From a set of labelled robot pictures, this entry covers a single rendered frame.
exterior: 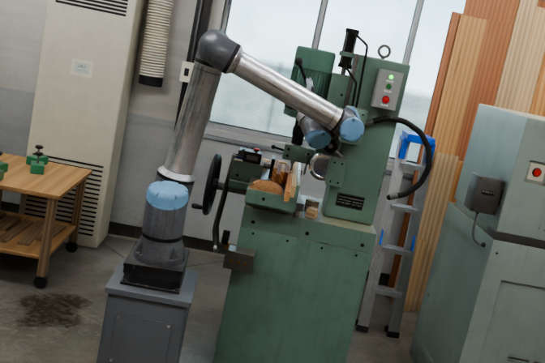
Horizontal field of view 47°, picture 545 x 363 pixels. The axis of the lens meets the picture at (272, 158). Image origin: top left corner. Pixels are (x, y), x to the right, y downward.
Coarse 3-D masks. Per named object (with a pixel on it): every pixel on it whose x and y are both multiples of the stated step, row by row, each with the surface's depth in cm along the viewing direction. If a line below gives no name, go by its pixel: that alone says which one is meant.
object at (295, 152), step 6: (288, 144) 278; (294, 144) 282; (288, 150) 278; (294, 150) 278; (300, 150) 278; (306, 150) 278; (312, 150) 278; (282, 156) 279; (288, 156) 279; (294, 156) 279; (300, 156) 279; (312, 156) 278; (300, 162) 279
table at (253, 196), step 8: (264, 176) 284; (232, 184) 276; (240, 184) 276; (248, 184) 276; (280, 184) 274; (248, 192) 255; (256, 192) 254; (264, 192) 254; (248, 200) 255; (256, 200) 255; (264, 200) 255; (272, 200) 255; (280, 200) 254; (296, 200) 254; (280, 208) 255; (288, 208) 255
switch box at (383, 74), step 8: (384, 72) 257; (392, 72) 257; (376, 80) 261; (384, 80) 258; (400, 80) 257; (376, 88) 259; (384, 88) 258; (392, 88) 258; (400, 88) 258; (376, 96) 259; (392, 96) 259; (376, 104) 259; (392, 104) 259
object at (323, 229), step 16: (256, 208) 265; (304, 208) 281; (320, 208) 288; (256, 224) 266; (272, 224) 266; (288, 224) 265; (304, 224) 265; (320, 224) 265; (336, 224) 265; (352, 224) 271; (320, 240) 266; (336, 240) 265; (352, 240) 265; (368, 240) 265
